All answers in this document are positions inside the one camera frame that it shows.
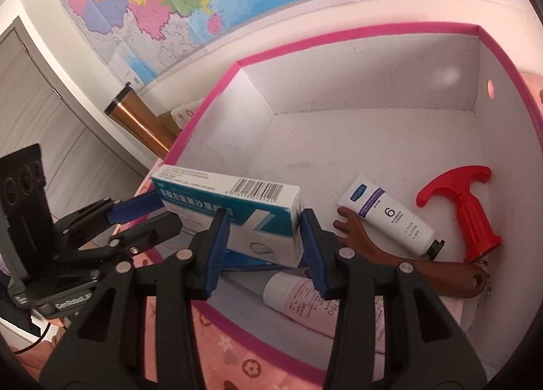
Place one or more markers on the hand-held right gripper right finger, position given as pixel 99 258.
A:
pixel 312 254

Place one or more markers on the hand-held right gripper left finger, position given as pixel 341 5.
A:
pixel 218 246

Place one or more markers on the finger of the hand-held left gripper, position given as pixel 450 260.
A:
pixel 152 231
pixel 131 207

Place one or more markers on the pale pink tube white cap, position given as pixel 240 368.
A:
pixel 297 296

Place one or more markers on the blue white medicine box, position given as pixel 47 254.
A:
pixel 237 203

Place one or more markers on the white tube purple label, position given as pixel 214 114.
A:
pixel 382 212

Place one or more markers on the brown wooden back scratcher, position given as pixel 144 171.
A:
pixel 424 275

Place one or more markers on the pink cardboard box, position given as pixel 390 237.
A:
pixel 360 140

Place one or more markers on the copper thermos bottle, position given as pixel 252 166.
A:
pixel 140 123

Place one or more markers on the small cardboard box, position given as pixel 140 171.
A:
pixel 182 116

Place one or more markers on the grey cabinet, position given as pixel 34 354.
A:
pixel 42 97

